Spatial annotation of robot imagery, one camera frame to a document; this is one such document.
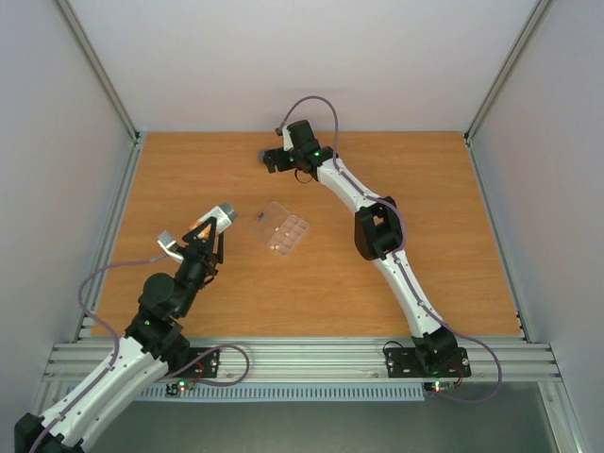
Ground left small circuit board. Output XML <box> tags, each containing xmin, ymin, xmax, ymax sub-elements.
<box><xmin>164</xmin><ymin>379</ymin><xmax>195</xmax><ymax>397</ymax></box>

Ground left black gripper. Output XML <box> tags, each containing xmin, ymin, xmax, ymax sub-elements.
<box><xmin>176</xmin><ymin>217</ymin><xmax>225</xmax><ymax>316</ymax></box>

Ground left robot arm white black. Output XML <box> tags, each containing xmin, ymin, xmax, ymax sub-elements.
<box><xmin>14</xmin><ymin>204</ymin><xmax>237</xmax><ymax>452</ymax></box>

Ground left aluminium corner post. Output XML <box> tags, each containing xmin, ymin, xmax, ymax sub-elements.
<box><xmin>55</xmin><ymin>0</ymin><xmax>142</xmax><ymax>143</ymax></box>

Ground small circuit board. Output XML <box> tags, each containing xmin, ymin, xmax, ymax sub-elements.
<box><xmin>424</xmin><ymin>379</ymin><xmax>461</xmax><ymax>394</ymax></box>
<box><xmin>164</xmin><ymin>379</ymin><xmax>195</xmax><ymax>397</ymax></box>

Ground right small circuit board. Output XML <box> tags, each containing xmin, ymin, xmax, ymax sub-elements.
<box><xmin>424</xmin><ymin>379</ymin><xmax>461</xmax><ymax>394</ymax></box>

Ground orange pill bottle grey cap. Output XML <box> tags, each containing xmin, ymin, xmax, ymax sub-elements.
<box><xmin>190</xmin><ymin>203</ymin><xmax>238</xmax><ymax>240</ymax></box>

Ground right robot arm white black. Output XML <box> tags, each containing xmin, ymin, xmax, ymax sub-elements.
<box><xmin>260</xmin><ymin>120</ymin><xmax>458</xmax><ymax>376</ymax></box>

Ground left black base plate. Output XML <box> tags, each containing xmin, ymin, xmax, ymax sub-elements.
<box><xmin>178</xmin><ymin>347</ymin><xmax>220</xmax><ymax>379</ymax></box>

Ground clear plastic pill organizer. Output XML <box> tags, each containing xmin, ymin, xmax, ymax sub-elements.
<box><xmin>250</xmin><ymin>201</ymin><xmax>310</xmax><ymax>257</ymax></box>

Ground right aluminium corner post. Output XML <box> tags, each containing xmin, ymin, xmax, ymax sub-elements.
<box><xmin>463</xmin><ymin>0</ymin><xmax>554</xmax><ymax>146</ymax></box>

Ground grey slotted cable duct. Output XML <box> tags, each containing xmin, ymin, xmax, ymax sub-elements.
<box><xmin>138</xmin><ymin>382</ymin><xmax>425</xmax><ymax>404</ymax></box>

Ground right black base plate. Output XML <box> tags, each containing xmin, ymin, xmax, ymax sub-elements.
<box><xmin>382</xmin><ymin>342</ymin><xmax>472</xmax><ymax>379</ymax></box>

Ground aluminium corner post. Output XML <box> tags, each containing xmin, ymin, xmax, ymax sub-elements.
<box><xmin>55</xmin><ymin>0</ymin><xmax>142</xmax><ymax>143</ymax></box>
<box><xmin>463</xmin><ymin>0</ymin><xmax>554</xmax><ymax>146</ymax></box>

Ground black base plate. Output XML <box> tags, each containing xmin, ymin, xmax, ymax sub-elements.
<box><xmin>178</xmin><ymin>347</ymin><xmax>220</xmax><ymax>379</ymax></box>
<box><xmin>382</xmin><ymin>342</ymin><xmax>472</xmax><ymax>379</ymax></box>

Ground aluminium front frame rail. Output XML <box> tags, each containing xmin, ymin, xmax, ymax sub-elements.
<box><xmin>43</xmin><ymin>336</ymin><xmax>562</xmax><ymax>383</ymax></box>

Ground small pills in organizer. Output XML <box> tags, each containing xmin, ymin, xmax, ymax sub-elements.
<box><xmin>269</xmin><ymin>229</ymin><xmax>294</xmax><ymax>253</ymax></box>

